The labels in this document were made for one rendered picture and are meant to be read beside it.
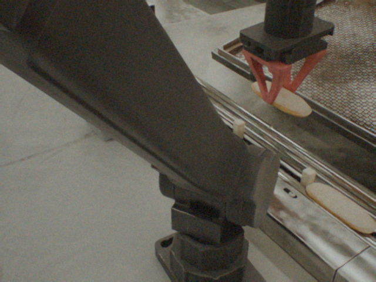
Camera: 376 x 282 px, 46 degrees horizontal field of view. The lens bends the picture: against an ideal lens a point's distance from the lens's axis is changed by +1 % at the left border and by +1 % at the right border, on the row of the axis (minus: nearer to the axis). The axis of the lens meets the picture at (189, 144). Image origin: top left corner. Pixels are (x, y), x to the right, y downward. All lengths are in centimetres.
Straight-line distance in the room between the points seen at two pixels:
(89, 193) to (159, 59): 44
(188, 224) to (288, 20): 25
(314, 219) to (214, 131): 26
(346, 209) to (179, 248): 21
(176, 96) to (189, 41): 81
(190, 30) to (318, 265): 72
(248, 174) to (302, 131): 38
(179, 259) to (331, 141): 36
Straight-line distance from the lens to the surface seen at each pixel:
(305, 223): 54
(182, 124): 26
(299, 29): 54
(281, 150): 66
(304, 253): 53
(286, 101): 59
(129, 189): 64
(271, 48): 52
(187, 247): 46
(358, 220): 57
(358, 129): 65
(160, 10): 124
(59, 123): 79
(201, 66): 94
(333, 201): 58
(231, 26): 113
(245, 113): 71
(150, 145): 24
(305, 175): 60
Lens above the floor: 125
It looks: 37 degrees down
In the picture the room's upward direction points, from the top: straight up
